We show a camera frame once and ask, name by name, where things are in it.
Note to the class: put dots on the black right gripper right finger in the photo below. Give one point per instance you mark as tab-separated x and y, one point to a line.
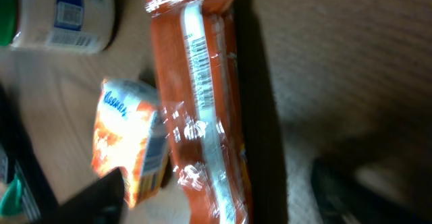
340	199

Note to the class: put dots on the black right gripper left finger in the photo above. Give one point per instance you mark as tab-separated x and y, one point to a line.
100	203

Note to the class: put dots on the orange juice carton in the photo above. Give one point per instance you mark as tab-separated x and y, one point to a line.
129	134

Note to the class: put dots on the green lidded jar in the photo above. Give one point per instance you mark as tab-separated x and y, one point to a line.
75	26

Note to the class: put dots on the red Top candy bar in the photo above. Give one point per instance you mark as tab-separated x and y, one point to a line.
195	53

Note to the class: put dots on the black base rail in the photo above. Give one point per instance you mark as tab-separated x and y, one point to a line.
27	190

